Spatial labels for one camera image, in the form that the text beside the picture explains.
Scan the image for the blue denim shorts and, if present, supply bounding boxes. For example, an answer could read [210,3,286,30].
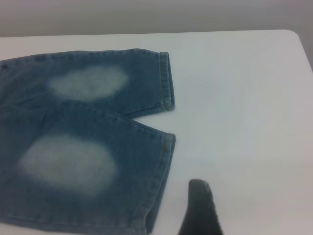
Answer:
[0,48,177,235]

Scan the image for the right gripper scuffed black finger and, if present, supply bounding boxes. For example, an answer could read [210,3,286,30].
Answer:
[178,178,225,235]

